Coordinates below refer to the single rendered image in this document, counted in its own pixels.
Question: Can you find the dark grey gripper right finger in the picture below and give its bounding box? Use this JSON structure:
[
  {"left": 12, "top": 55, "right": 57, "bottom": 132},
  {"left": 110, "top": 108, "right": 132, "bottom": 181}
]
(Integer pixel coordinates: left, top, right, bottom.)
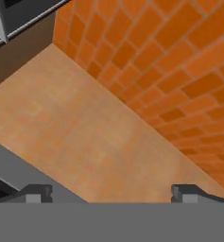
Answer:
[{"left": 170, "top": 183, "right": 224, "bottom": 204}]

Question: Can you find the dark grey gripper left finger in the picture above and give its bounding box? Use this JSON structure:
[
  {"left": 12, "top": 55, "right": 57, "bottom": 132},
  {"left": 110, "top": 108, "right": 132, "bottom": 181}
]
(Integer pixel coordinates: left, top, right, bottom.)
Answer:
[{"left": 0, "top": 183, "right": 53, "bottom": 204}]

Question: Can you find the brown cabinet side panel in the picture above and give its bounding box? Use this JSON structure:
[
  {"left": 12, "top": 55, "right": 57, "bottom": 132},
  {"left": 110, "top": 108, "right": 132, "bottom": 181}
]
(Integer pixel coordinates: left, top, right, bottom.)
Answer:
[{"left": 0, "top": 11, "right": 57, "bottom": 93}]

